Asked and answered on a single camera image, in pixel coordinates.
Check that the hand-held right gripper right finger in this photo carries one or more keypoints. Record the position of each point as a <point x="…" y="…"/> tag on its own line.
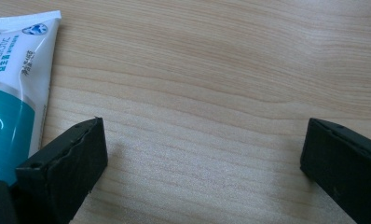
<point x="345" y="168"/>

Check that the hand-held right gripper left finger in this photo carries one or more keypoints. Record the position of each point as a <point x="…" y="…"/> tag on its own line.
<point x="59" y="174"/>

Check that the white and teal toothpaste tube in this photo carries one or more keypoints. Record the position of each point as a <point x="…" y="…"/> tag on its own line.
<point x="9" y="93"/>

